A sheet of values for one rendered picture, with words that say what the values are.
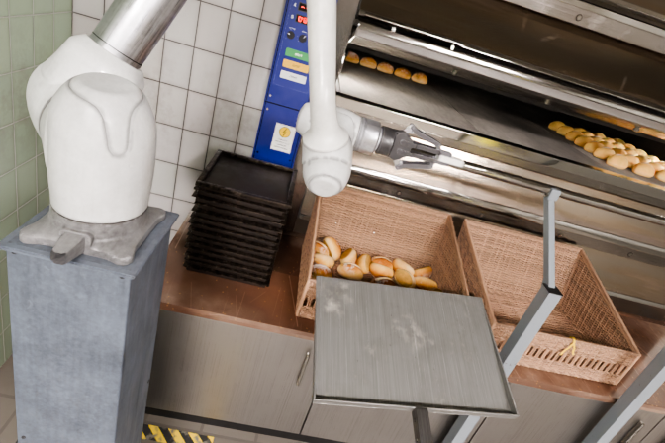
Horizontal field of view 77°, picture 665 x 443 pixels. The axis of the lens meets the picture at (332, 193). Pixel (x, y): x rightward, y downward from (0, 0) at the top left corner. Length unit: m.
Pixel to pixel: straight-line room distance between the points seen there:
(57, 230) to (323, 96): 0.53
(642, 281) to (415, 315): 1.31
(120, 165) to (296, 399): 1.07
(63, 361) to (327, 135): 0.66
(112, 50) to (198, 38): 0.69
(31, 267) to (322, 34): 0.66
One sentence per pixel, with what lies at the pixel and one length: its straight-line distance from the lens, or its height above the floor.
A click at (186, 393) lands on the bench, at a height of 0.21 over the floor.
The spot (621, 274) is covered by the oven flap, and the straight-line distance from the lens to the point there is 2.30.
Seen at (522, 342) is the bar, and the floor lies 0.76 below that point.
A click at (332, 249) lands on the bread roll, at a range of 1.61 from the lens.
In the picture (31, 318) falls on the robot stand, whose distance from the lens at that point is 0.94.
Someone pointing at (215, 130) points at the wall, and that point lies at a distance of 1.63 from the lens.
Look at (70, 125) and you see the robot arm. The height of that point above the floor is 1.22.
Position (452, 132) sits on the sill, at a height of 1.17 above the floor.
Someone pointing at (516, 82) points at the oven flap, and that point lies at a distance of 1.50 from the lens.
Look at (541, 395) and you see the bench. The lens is 1.71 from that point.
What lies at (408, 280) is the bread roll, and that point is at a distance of 1.62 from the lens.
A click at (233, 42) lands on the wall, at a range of 1.54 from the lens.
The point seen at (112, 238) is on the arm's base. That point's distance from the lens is 0.80.
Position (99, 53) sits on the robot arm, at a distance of 0.90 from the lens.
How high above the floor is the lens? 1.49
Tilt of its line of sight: 25 degrees down
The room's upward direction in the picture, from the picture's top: 18 degrees clockwise
